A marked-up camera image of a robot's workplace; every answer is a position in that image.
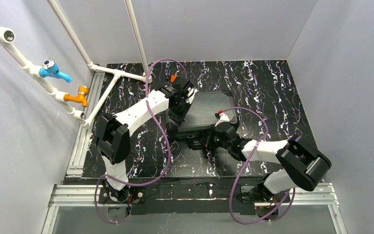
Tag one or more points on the black poker set case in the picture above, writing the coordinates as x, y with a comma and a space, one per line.
200, 117

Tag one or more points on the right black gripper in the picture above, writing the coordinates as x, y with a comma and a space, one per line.
210, 139

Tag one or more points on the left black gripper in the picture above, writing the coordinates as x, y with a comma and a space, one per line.
177, 114

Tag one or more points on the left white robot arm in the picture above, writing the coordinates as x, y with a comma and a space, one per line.
114, 131

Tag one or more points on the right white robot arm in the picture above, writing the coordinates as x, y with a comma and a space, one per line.
302, 164

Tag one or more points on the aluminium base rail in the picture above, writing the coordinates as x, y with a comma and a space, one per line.
83, 195

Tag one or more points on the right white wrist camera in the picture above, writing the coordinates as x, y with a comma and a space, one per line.
223, 117

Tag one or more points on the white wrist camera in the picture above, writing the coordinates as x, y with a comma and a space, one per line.
191, 95
223, 117

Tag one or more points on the orange tap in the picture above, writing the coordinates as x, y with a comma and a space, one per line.
82, 92

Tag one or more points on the blue tap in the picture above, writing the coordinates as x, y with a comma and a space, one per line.
51, 69

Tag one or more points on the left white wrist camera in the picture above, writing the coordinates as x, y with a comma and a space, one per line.
191, 95

